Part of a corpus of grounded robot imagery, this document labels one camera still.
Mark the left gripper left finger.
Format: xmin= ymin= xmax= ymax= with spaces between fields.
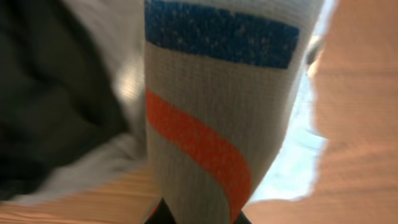
xmin=144 ymin=198 xmax=176 ymax=224

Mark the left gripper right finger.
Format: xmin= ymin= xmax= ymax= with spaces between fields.
xmin=234 ymin=212 xmax=252 ymax=224

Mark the light blue printed t-shirt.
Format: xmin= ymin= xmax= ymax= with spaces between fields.
xmin=144 ymin=0 xmax=336 ymax=224

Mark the folded black garment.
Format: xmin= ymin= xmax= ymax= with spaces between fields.
xmin=1 ymin=0 xmax=127 ymax=201

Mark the folded grey garment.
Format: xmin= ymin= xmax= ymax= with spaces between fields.
xmin=10 ymin=0 xmax=146 ymax=205

